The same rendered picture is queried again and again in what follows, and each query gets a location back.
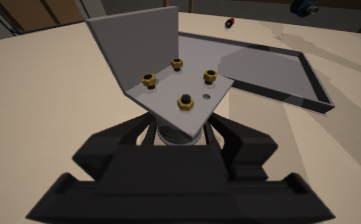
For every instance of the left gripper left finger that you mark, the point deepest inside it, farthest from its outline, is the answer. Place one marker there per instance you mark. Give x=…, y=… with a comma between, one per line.
x=126, y=133

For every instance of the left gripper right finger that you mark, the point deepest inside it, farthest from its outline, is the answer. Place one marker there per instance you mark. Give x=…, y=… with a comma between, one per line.
x=243, y=146

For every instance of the dark blue nut driver barrel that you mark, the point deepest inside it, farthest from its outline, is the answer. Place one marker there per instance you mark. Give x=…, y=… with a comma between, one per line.
x=304, y=8

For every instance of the dark grey cylinder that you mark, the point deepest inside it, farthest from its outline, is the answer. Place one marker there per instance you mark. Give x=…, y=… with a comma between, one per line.
x=171, y=137

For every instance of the grey metal l-shaped bracket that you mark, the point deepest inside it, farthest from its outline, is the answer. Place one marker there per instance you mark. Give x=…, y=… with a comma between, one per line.
x=138, y=43

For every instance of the brass hex nut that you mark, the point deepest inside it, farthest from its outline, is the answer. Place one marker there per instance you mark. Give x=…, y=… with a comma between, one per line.
x=210, y=75
x=148, y=79
x=177, y=63
x=185, y=107

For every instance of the red hand nut driver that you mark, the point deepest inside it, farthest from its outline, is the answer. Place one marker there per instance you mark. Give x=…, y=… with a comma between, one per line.
x=230, y=22

